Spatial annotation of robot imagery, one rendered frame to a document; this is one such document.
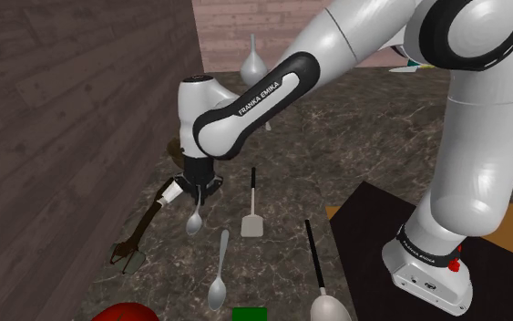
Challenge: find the long silver spoon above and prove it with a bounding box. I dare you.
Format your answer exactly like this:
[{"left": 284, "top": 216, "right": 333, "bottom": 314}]
[{"left": 207, "top": 229, "right": 231, "bottom": 311}]

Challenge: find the red round object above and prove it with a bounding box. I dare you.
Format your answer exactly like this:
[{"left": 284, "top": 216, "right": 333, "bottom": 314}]
[{"left": 89, "top": 302, "right": 160, "bottom": 321}]

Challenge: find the black robot stand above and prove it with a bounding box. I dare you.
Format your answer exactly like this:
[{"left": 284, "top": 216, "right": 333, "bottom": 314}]
[{"left": 329, "top": 180, "right": 513, "bottom": 321}]

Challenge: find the grey ladle with black handle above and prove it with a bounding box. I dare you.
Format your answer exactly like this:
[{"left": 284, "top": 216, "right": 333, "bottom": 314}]
[{"left": 303, "top": 219, "right": 353, "bottom": 321}]

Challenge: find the grey long-necked vase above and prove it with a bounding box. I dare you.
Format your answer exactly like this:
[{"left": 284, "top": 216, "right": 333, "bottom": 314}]
[{"left": 239, "top": 33, "right": 270, "bottom": 88}]

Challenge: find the green box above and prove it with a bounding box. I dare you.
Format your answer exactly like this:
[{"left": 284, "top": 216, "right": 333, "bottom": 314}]
[{"left": 231, "top": 306, "right": 269, "bottom": 321}]

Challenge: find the small silver spoon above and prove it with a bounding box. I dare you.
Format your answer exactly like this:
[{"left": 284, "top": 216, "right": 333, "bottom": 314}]
[{"left": 185, "top": 187, "right": 204, "bottom": 236}]

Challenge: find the dark brown long-handled tool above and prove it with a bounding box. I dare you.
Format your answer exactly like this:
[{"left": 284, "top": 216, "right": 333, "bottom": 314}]
[{"left": 108, "top": 176, "right": 187, "bottom": 275}]

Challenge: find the white and teal flat object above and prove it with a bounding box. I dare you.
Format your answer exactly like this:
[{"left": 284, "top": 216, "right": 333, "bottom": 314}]
[{"left": 388, "top": 58, "right": 437, "bottom": 74}]

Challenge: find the grey spatula with black handle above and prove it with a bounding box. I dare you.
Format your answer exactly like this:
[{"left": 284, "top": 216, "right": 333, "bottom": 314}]
[{"left": 240, "top": 167, "right": 265, "bottom": 239}]

